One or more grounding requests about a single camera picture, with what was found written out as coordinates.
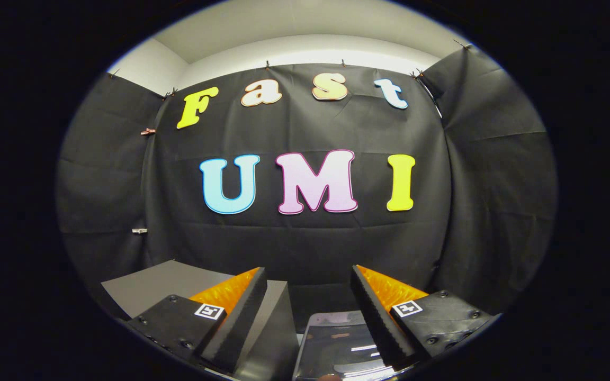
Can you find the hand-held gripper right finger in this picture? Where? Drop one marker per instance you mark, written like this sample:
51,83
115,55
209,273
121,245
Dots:
374,323

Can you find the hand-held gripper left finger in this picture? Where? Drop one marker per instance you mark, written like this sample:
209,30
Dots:
239,323

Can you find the grey box cabinet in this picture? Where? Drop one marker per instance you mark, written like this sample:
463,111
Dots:
151,286

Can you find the black backdrop cloth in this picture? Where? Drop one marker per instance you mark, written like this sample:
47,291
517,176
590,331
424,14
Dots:
310,243

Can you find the small silver clip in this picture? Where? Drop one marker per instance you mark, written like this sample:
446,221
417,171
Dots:
139,230

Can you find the small copper clip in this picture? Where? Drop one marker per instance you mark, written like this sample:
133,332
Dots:
147,131

